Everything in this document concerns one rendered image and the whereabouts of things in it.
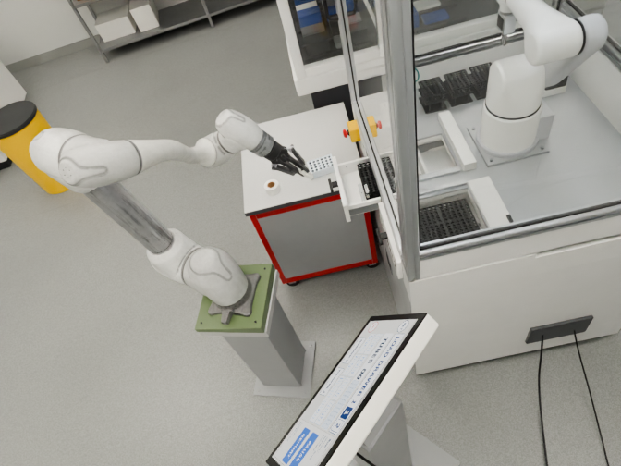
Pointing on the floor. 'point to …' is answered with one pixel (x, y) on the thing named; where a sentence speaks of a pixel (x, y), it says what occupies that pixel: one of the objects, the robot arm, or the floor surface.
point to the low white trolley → (307, 201)
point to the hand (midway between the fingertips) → (306, 173)
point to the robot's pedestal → (275, 354)
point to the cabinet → (513, 312)
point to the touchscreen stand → (402, 446)
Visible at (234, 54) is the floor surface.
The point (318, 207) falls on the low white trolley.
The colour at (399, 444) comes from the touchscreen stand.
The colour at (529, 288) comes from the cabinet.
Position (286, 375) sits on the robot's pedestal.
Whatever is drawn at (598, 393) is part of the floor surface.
